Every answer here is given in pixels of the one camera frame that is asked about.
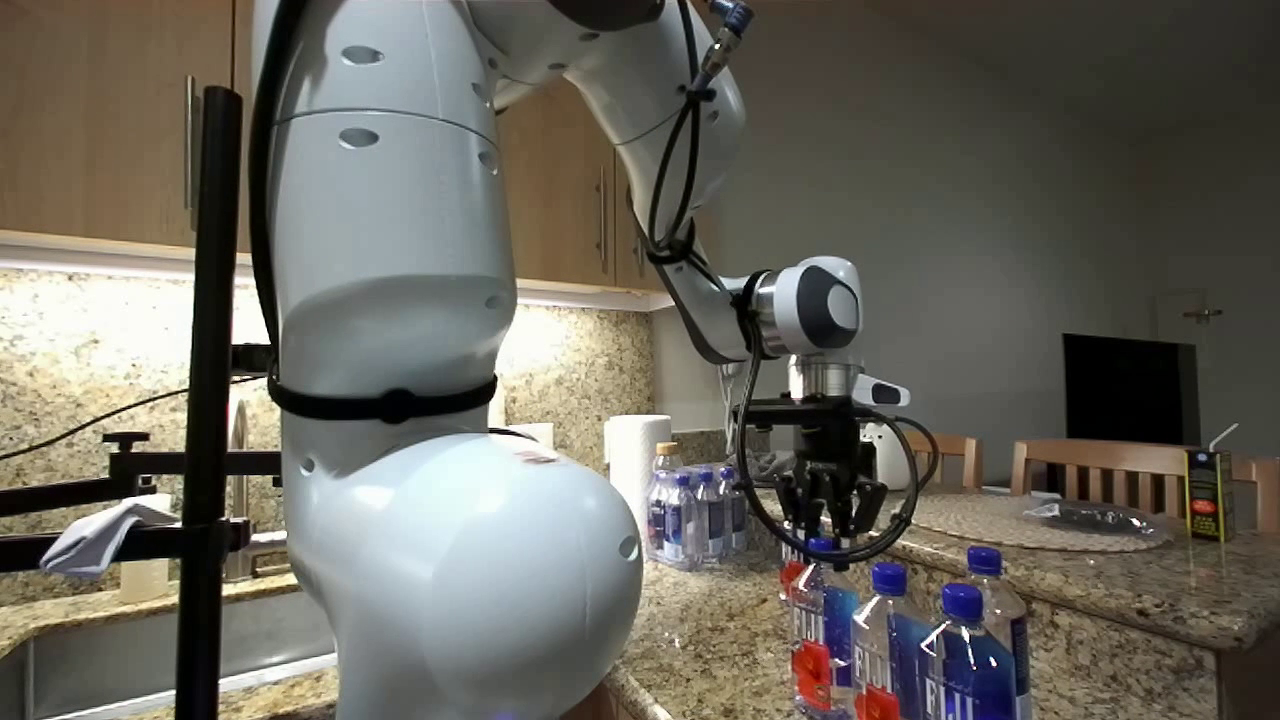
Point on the shrink-wrapped water bottle pack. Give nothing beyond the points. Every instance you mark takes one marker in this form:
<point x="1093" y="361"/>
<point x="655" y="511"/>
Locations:
<point x="693" y="521"/>

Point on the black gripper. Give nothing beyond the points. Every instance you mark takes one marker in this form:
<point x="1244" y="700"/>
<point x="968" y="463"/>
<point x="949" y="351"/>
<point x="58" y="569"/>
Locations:
<point x="828" y="456"/>

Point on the wooden slatted chair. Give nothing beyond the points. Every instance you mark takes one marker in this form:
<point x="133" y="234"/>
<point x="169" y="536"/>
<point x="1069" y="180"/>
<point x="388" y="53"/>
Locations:
<point x="958" y="463"/>
<point x="1260" y="499"/>
<point x="1105" y="469"/>

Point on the black camera stand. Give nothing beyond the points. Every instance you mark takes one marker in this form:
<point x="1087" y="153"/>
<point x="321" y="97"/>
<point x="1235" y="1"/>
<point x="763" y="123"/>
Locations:
<point x="213" y="267"/>

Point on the wooden wall cabinets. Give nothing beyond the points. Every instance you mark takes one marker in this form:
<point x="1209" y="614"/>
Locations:
<point x="82" y="123"/>

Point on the black flat screen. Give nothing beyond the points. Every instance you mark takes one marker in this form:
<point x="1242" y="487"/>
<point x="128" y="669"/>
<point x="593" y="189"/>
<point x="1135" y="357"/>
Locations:
<point x="1127" y="388"/>

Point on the fiji water bottle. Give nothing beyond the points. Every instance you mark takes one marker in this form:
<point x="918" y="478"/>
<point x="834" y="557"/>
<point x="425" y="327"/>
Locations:
<point x="817" y="640"/>
<point x="1009" y="607"/>
<point x="885" y="657"/>
<point x="965" y="669"/>

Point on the black orange drink carton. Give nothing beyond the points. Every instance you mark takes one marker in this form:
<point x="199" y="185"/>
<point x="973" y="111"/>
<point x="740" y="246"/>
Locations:
<point x="1207" y="499"/>

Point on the white paper towel roll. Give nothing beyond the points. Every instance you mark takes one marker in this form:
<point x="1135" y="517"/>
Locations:
<point x="637" y="463"/>

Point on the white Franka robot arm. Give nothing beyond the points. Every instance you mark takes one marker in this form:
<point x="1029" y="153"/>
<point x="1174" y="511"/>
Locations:
<point x="401" y="202"/>

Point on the white crumpled paper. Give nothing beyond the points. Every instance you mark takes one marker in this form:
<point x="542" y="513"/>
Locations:
<point x="105" y="535"/>

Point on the small glass dish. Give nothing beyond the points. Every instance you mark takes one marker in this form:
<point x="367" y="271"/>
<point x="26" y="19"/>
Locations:
<point x="1080" y="517"/>

